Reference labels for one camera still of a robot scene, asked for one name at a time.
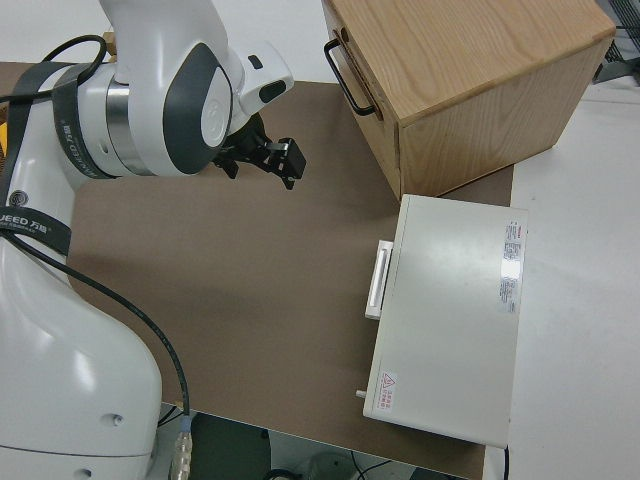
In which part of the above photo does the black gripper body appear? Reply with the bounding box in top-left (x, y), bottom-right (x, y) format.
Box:
top-left (264, 136), bottom-right (308, 180)

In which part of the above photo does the black drawer handle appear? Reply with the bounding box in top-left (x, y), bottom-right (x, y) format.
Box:
top-left (323, 38), bottom-right (378, 117)

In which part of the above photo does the wooden drawer cabinet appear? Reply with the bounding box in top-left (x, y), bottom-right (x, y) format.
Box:
top-left (323, 9), bottom-right (401, 167)

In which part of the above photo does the brown table mat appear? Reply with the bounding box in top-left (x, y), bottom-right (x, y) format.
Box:
top-left (0, 59), bottom-right (516, 480)

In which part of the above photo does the white toaster oven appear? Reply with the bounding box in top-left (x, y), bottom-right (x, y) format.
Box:
top-left (355, 193), bottom-right (530, 448)

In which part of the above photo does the white oven door handle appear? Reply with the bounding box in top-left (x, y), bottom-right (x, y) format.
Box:
top-left (363, 239), bottom-right (396, 321)

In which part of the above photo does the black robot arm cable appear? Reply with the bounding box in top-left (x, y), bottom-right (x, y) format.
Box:
top-left (0, 232), bottom-right (195, 477)

